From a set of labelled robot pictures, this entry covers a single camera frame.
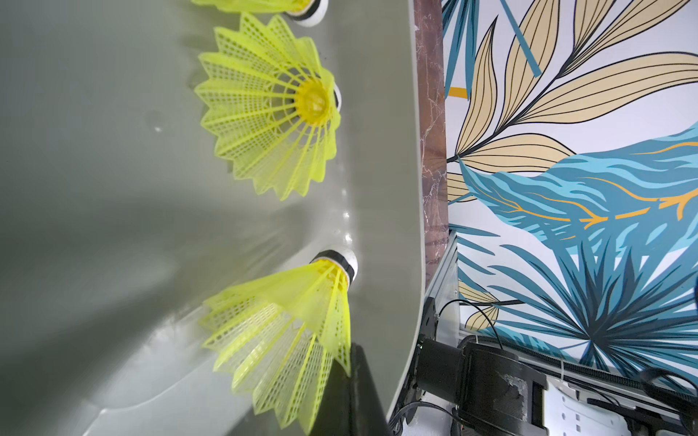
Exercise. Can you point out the yellow shuttlecock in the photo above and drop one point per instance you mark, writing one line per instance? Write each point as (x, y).
(306, 13)
(279, 336)
(271, 105)

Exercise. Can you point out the grey-green plastic storage tray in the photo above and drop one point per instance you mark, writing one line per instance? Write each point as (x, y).
(117, 219)

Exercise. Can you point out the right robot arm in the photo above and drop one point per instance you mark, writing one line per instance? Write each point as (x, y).
(584, 401)

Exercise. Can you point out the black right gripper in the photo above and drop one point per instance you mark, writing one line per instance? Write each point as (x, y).
(493, 391)

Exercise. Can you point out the aluminium frame post right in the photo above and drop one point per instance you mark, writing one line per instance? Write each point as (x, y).
(442, 318)

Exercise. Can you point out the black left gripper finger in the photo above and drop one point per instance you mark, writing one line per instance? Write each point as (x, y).
(351, 405)

